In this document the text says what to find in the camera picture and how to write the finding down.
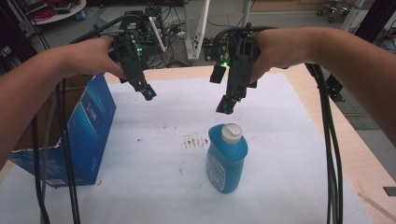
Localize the black cable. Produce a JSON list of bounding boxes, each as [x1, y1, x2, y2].
[[31, 115, 51, 224], [55, 13, 145, 224], [304, 63, 340, 224], [311, 63, 345, 224]]

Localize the blue cardboard box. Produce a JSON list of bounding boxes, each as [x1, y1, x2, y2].
[[8, 74, 117, 188]]

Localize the blue detergent bottle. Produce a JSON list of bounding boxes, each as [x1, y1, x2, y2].
[[205, 122, 249, 195]]

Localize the white desk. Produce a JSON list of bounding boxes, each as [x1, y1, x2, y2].
[[183, 0, 253, 61]]

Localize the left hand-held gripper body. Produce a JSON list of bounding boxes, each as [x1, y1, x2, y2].
[[108, 31, 149, 91]]

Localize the white foam mat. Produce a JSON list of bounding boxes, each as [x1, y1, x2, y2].
[[0, 73, 374, 224]]

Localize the round white table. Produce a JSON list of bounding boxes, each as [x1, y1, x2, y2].
[[29, 0, 88, 26]]

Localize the person's left hand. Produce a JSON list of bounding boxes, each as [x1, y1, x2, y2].
[[59, 36, 126, 80]]

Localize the black metal bracket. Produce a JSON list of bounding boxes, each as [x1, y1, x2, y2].
[[324, 74, 346, 103]]

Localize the person's right hand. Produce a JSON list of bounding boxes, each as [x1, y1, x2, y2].
[[247, 26, 316, 86]]

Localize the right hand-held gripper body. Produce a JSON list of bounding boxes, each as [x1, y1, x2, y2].
[[209, 22, 262, 95]]

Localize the office chair base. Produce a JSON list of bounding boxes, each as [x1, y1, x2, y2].
[[316, 0, 352, 23]]

